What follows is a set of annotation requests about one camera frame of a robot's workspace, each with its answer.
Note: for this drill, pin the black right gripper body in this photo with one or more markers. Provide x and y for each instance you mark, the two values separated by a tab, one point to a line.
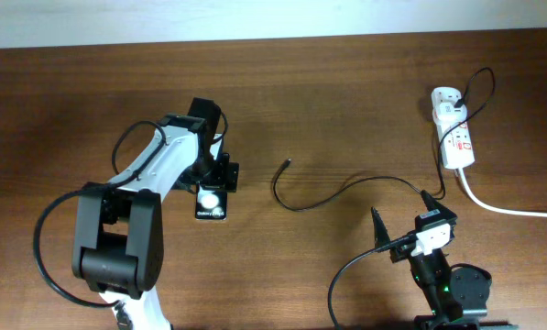
402	252

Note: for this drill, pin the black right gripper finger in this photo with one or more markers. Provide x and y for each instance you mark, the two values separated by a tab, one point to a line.
381	237
432	205

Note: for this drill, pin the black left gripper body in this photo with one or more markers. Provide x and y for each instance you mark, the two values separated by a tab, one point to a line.
212	173

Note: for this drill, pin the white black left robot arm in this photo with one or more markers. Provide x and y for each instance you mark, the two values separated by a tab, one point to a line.
118	243

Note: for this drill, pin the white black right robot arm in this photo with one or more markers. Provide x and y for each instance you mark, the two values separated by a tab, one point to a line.
437	258

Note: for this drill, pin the white USB charger adapter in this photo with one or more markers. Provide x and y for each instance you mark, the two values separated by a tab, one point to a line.
447	113

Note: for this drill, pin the white power strip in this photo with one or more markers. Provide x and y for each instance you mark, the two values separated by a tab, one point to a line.
457	150

